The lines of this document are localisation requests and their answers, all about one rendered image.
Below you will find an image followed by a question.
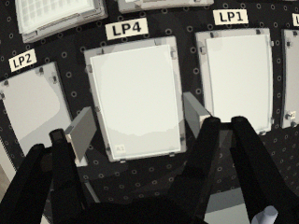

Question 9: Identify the white button panel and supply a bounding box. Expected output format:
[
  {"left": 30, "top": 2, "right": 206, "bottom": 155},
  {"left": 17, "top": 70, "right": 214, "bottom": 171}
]
[{"left": 84, "top": 180, "right": 249, "bottom": 224}]

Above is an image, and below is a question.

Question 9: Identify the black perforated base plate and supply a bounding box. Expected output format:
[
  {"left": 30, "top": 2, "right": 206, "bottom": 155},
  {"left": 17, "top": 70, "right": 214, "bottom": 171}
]
[{"left": 0, "top": 0, "right": 299, "bottom": 207}]

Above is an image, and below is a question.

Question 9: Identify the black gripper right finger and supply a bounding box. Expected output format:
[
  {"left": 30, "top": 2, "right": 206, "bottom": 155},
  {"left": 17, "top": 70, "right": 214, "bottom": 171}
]
[{"left": 147, "top": 92, "right": 299, "bottom": 224}]

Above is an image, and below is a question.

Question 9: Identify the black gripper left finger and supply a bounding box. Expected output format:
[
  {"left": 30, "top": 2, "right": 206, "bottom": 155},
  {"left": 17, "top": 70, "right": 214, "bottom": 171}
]
[{"left": 0, "top": 106, "right": 96, "bottom": 224}]

